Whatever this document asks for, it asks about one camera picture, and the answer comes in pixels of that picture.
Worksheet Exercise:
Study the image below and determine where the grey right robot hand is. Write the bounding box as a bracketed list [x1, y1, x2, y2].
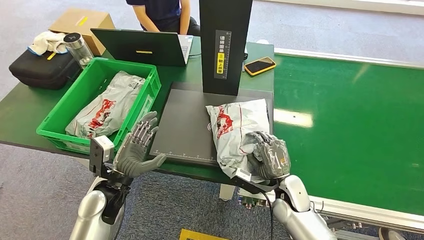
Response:
[246, 131, 292, 181]

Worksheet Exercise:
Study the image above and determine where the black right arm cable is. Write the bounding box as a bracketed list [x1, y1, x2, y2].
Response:
[260, 191, 275, 240]

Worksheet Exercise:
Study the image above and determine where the black carry case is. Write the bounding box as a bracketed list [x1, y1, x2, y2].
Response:
[8, 49, 81, 91]

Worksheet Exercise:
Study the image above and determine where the grey red-print parcel bag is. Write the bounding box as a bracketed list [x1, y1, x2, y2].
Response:
[65, 70, 147, 141]
[205, 98, 276, 184]

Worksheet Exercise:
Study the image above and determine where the brown cardboard box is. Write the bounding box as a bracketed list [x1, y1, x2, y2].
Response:
[48, 7, 116, 57]

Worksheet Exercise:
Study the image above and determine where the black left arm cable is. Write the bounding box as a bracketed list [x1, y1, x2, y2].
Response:
[111, 204, 127, 240]

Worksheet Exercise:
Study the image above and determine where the person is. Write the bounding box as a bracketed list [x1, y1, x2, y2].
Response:
[125, 0, 202, 37]

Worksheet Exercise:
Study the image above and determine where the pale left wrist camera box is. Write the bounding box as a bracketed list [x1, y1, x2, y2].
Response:
[89, 134, 116, 177]

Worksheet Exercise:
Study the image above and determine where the clear bottle with black lid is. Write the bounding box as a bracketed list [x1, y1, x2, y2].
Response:
[62, 32, 95, 70]

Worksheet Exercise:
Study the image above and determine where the green plastic crate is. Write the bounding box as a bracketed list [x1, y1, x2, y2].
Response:
[36, 56, 163, 156]

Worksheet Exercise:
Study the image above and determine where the green conveyor belt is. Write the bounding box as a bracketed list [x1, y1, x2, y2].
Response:
[238, 46, 424, 235]

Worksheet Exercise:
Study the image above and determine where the phone with orange case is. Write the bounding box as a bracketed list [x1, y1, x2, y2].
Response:
[243, 56, 278, 77]

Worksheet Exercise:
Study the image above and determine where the black inbound scanner machine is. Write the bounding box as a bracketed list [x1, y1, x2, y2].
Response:
[148, 0, 275, 169]

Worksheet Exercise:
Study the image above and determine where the white table leg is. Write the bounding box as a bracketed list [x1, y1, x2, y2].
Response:
[74, 156, 92, 170]
[218, 183, 237, 202]

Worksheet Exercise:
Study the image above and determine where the dark laptop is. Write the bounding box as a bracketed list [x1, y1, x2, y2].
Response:
[90, 27, 194, 68]

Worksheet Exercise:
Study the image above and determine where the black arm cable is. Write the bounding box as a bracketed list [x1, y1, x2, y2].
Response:
[111, 204, 127, 240]
[260, 191, 275, 240]

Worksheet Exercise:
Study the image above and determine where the white cloth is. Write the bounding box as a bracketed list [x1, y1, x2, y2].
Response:
[27, 30, 69, 56]

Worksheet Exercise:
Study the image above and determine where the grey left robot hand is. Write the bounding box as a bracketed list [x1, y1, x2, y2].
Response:
[113, 110, 168, 178]

